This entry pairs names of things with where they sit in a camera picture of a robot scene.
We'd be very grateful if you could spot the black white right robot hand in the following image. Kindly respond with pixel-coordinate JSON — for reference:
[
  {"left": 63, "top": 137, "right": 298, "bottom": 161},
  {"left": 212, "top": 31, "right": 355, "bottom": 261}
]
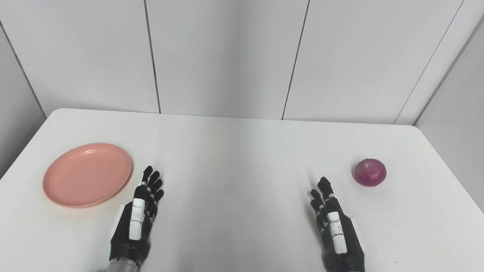
[{"left": 310, "top": 176, "right": 366, "bottom": 272}]

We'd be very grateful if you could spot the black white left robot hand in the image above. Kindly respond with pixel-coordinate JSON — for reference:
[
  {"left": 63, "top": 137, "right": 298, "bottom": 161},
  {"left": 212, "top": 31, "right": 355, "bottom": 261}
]
[{"left": 109, "top": 165, "right": 165, "bottom": 266}]

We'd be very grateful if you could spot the purple red onion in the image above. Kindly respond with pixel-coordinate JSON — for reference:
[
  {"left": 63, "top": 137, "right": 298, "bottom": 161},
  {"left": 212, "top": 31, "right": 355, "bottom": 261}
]
[{"left": 352, "top": 158, "right": 387, "bottom": 187}]

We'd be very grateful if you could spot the pink round plate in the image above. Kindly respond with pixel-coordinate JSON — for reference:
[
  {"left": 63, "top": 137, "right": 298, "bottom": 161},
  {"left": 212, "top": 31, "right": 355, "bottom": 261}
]
[{"left": 42, "top": 142, "right": 134, "bottom": 209}]

